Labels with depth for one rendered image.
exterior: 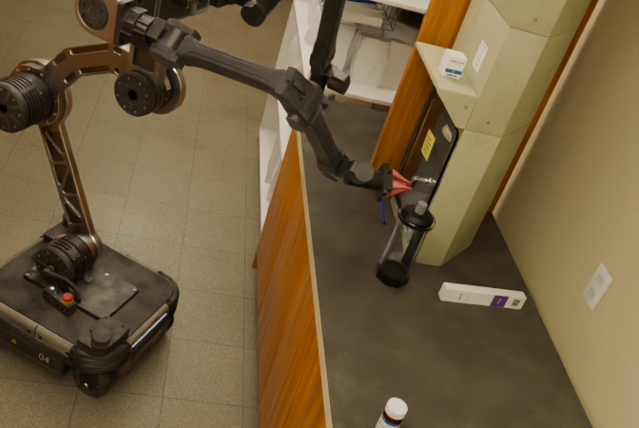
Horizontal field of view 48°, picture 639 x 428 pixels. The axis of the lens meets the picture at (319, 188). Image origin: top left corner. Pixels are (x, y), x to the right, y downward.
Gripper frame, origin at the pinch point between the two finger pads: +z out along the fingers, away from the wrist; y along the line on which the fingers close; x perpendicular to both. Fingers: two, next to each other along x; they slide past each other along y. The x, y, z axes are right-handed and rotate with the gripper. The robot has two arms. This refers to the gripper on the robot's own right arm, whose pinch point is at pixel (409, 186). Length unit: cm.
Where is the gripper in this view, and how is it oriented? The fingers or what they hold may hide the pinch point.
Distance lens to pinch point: 215.1
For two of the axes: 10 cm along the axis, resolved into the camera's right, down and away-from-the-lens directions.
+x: -2.8, 4.4, 8.5
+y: 0.5, -8.8, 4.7
